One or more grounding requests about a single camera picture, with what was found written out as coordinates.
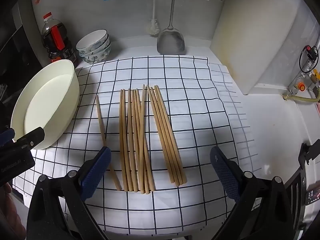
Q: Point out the white bottle brush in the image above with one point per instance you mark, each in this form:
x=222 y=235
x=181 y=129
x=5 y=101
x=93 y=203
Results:
x=153 y=26

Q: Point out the dark sauce bottle red cap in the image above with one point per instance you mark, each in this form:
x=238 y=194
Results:
x=56 y=40

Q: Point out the person's left hand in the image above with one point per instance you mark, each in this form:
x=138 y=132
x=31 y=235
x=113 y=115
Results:
x=10 y=215

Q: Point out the floral porcelain bowl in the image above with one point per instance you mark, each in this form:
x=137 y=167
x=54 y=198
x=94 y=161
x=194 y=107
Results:
x=92 y=38
x=97 y=59
x=106 y=45

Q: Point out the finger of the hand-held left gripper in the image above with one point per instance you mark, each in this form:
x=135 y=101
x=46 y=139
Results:
x=6 y=137
x=32 y=137

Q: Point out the black slotted rack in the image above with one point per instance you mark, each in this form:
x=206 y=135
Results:
x=298 y=187

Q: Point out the white black-checked cloth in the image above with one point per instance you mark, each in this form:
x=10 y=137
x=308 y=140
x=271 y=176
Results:
x=195 y=120

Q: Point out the large cream bowl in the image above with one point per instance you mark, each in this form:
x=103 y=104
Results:
x=47 y=100

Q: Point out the metal spatula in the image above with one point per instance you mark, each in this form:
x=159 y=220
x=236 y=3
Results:
x=171 y=41

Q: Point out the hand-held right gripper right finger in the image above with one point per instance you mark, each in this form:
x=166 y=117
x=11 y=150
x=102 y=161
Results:
x=225 y=172

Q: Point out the white cutting board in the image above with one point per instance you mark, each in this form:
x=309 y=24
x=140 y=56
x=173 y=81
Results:
x=255 y=37

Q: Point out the gas valve red knob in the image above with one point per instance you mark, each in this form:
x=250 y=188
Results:
x=307 y=75

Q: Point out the pile of wooden chopsticks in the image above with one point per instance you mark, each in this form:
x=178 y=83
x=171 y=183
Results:
x=140 y=140

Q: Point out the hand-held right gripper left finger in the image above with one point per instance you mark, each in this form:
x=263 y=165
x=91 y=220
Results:
x=96 y=172

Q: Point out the black range hood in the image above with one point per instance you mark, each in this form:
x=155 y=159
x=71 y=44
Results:
x=15 y=62

